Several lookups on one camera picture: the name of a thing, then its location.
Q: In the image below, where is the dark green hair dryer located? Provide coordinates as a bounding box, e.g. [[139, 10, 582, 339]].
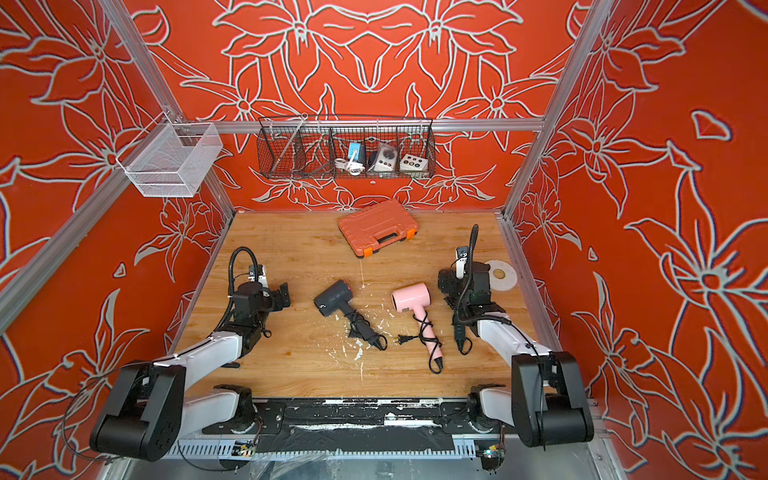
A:
[[436, 268, 475, 355]]

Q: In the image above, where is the green dryer black cord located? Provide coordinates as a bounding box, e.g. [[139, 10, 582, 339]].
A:
[[449, 317, 475, 356]]

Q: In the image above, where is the pink hair dryer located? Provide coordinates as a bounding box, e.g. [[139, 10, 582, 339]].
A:
[[392, 283, 444, 375]]

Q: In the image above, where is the black hair dryer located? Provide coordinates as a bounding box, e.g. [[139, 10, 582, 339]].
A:
[[313, 280, 388, 351]]

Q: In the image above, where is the pink dryer black cord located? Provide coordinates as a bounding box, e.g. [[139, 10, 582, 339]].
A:
[[395, 311, 445, 376]]

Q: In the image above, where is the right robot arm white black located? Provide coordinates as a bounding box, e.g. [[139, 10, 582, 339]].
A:
[[438, 224, 595, 448]]

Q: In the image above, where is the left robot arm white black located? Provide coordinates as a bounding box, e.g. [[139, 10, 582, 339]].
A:
[[89, 246, 291, 461]]

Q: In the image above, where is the white tape roll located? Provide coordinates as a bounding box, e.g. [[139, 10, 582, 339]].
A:
[[486, 260, 518, 292]]

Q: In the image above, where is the orange plastic tool case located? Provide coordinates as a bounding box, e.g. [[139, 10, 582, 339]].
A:
[[338, 199, 419, 259]]

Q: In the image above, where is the white power strip cube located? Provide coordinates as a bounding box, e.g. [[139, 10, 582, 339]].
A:
[[399, 154, 429, 175]]

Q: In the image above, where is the white round adapter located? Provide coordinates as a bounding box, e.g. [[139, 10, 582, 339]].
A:
[[372, 144, 399, 173]]

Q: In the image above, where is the blue white small box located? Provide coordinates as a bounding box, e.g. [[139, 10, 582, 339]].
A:
[[346, 142, 365, 164]]

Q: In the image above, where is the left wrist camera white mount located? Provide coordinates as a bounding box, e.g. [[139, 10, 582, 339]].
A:
[[248, 265, 269, 289]]

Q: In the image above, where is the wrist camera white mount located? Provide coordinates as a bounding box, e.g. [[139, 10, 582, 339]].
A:
[[248, 265, 269, 289], [454, 246, 469, 280]]

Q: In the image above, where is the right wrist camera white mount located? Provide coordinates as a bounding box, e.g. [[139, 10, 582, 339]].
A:
[[454, 246, 469, 280]]

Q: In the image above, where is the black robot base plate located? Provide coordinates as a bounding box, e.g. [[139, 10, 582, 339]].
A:
[[202, 397, 517, 458]]

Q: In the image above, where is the black wire wall basket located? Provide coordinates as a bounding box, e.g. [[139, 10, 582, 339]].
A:
[[256, 114, 437, 180]]

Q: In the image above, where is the clear acrylic wall bin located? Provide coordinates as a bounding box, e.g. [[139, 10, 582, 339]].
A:
[[116, 112, 223, 198]]

